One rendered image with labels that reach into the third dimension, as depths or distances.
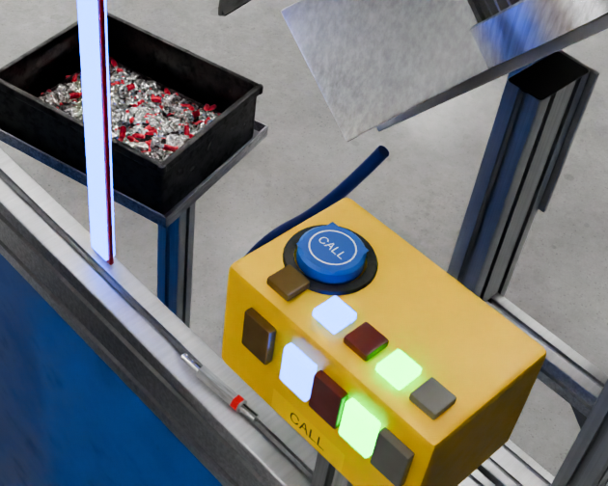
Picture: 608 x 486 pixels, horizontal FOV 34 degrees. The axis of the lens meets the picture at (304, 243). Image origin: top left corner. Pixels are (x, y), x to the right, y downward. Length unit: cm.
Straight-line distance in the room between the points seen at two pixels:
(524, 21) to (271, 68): 178
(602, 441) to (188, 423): 57
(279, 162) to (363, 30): 141
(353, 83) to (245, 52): 174
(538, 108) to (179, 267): 43
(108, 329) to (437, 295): 35
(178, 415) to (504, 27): 41
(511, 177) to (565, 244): 118
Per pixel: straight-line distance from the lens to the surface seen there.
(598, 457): 124
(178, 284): 114
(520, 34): 84
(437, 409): 51
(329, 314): 54
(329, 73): 89
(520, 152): 107
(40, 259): 90
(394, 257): 59
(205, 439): 80
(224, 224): 213
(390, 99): 89
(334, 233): 58
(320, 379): 54
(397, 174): 231
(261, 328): 56
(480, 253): 117
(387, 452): 53
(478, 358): 55
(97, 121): 75
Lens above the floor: 148
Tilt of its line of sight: 45 degrees down
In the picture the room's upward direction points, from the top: 9 degrees clockwise
